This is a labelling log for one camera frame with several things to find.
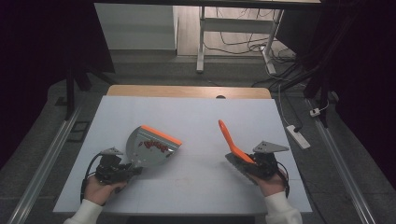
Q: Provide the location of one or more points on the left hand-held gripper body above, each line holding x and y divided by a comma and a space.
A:
109, 169

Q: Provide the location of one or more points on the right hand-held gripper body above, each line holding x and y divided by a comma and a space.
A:
264, 161

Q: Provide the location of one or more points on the grey dustpan with orange edge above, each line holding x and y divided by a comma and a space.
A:
152, 149

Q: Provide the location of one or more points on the orange brush with grey bristles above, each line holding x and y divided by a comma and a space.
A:
233, 146

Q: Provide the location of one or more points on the person's left hand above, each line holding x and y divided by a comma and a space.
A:
98, 191

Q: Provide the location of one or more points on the person's right hand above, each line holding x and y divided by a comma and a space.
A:
274, 185

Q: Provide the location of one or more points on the white power strip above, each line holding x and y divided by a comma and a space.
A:
298, 137

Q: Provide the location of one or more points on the small white adapter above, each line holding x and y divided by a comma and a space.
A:
315, 112

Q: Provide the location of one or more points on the white table cover board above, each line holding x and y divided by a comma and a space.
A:
193, 112

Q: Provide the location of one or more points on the black tripod stand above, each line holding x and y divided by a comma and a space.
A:
71, 93

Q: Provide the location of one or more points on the wooden table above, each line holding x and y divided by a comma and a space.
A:
186, 91

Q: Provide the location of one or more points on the black metal stand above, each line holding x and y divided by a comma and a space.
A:
317, 84

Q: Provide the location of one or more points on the white cabinet panel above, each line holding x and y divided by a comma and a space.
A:
134, 26

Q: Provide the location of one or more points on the aluminium floor rail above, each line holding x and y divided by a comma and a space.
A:
342, 168
43, 168

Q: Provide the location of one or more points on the white desk frame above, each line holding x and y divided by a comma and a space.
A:
236, 25

